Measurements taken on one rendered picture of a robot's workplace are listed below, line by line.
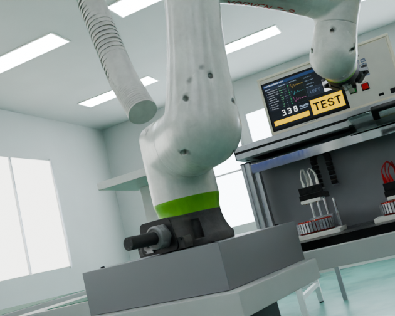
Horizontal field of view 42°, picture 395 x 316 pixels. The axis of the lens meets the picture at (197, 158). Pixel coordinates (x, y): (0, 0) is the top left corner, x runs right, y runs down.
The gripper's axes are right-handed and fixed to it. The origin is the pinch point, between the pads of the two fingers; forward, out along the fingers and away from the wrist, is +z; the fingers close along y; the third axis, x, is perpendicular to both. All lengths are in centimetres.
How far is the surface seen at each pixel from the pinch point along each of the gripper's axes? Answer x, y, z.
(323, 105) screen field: -1.0, -10.0, 9.5
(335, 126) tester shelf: -9.3, -8.1, 6.7
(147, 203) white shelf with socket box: -8, -109, 64
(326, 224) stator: -38.0, -16.8, -7.1
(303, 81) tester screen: 8.7, -14.0, 9.5
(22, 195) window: 93, -467, 397
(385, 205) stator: -36.8, 0.0, -7.3
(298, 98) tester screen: 3.8, -16.9, 9.5
